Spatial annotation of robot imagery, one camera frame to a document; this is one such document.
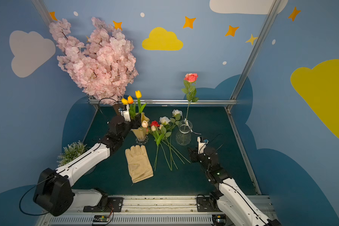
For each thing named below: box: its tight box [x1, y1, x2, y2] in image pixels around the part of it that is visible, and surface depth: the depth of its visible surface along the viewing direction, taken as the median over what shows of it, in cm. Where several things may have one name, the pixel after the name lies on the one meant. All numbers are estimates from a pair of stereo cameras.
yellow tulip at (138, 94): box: [135, 90, 147, 114], surface depth 86 cm
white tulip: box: [150, 125, 164, 172], surface depth 100 cm
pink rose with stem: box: [181, 72, 199, 131], surface depth 85 cm
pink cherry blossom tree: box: [48, 16, 139, 106], surface depth 68 cm
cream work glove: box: [124, 144, 154, 184], surface depth 91 cm
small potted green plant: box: [56, 140, 89, 167], surface depth 77 cm
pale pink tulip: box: [141, 120, 149, 129], surface depth 72 cm
